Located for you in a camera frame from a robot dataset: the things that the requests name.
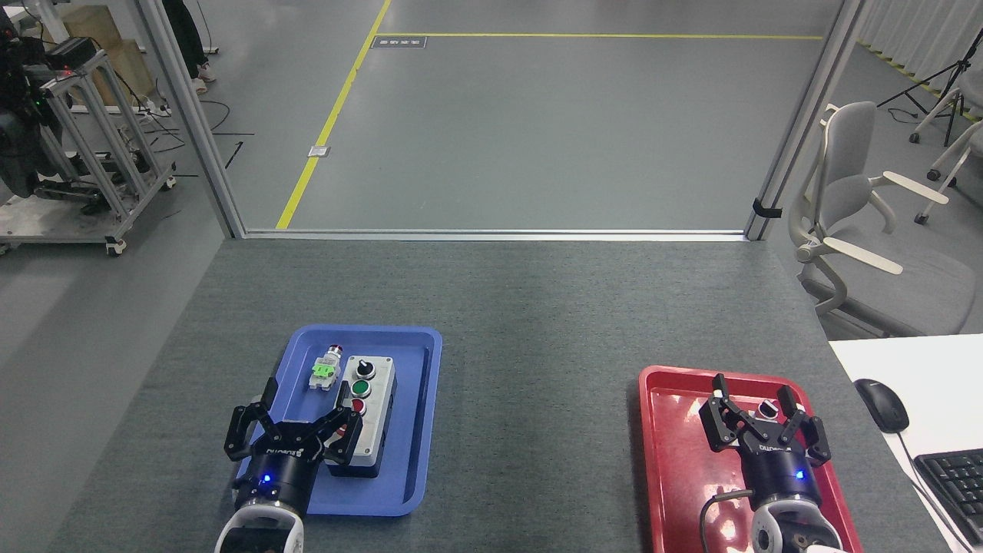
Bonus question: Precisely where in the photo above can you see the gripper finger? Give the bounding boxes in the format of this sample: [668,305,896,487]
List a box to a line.
[223,376,282,462]
[776,386,833,466]
[698,373,758,453]
[306,405,364,468]

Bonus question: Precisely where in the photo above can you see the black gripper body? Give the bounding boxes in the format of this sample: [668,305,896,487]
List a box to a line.
[233,426,328,515]
[740,433,819,508]

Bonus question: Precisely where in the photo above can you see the grey control box with buttons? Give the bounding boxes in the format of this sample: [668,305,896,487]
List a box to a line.
[326,355,399,479]

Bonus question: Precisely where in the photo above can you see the push button with green block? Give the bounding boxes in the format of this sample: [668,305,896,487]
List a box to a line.
[309,345,345,391]

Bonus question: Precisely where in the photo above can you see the cardboard box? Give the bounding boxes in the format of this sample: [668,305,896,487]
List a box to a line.
[42,6,158,108]

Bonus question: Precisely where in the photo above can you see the red plastic tray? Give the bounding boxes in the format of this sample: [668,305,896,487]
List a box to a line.
[638,366,863,553]

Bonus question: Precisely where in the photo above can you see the blue plastic tray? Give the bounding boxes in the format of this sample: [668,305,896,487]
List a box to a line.
[232,325,443,517]

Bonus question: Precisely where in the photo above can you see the black computer mouse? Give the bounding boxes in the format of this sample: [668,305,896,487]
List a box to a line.
[855,379,910,434]

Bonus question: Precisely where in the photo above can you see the white desk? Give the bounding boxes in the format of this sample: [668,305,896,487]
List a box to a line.
[828,334,983,553]

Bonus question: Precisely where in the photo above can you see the black keyboard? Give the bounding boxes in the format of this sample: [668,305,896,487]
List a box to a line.
[913,449,983,546]

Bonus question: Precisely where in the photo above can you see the grey office chair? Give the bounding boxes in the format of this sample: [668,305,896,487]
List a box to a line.
[789,101,983,339]

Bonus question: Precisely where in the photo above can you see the white chair base with wheels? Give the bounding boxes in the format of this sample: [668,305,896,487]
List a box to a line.
[909,69,983,225]

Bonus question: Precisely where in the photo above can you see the black robot machine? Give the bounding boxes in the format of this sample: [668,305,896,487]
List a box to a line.
[0,15,85,202]

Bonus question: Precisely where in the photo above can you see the black tripod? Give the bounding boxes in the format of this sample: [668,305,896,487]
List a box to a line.
[877,29,983,147]

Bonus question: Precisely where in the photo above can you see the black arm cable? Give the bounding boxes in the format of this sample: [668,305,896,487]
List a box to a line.
[700,488,758,553]

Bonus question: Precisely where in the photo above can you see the black mouse cable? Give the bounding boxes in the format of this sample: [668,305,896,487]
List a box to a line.
[891,430,978,553]

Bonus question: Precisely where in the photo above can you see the silver aluminium rail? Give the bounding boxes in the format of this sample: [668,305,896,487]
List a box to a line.
[242,228,750,243]

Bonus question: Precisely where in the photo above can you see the black floor cable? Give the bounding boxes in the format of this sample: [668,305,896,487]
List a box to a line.
[143,98,256,171]

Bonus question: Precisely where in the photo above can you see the aluminium frame cart on wheels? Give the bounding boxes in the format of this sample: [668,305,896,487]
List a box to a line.
[0,50,178,257]

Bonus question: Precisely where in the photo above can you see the silver aluminium post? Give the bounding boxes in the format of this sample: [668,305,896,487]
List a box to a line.
[743,0,869,241]
[137,0,247,239]

